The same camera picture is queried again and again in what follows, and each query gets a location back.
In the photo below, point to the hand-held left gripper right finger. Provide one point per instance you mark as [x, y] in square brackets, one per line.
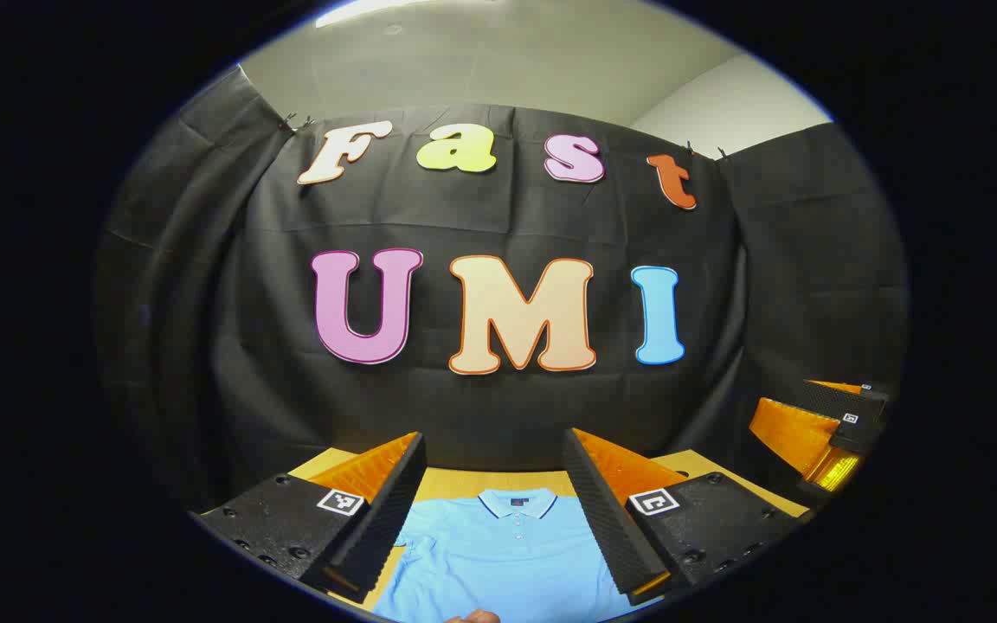
[602, 519]

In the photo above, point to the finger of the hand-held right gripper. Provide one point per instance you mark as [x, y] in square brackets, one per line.
[788, 433]
[836, 398]

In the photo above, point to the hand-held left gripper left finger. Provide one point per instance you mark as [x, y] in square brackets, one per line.
[386, 519]

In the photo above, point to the light blue T-shirt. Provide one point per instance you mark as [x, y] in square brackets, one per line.
[507, 562]

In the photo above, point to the black backdrop cloth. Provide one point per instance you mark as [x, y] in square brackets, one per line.
[204, 303]

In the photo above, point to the ceiling light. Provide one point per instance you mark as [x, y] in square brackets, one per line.
[360, 10]

